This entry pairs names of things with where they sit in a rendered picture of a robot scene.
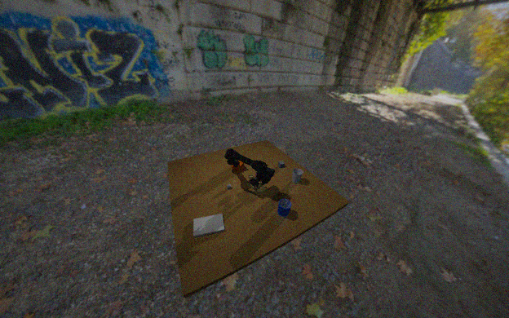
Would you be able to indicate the white flat rectangular slab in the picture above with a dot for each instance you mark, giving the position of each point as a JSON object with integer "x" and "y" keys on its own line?
{"x": 207, "y": 225}

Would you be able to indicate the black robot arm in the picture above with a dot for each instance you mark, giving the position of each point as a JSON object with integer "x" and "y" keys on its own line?
{"x": 234, "y": 157}

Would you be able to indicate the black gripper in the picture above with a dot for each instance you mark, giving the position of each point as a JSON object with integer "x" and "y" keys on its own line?
{"x": 254, "y": 182}

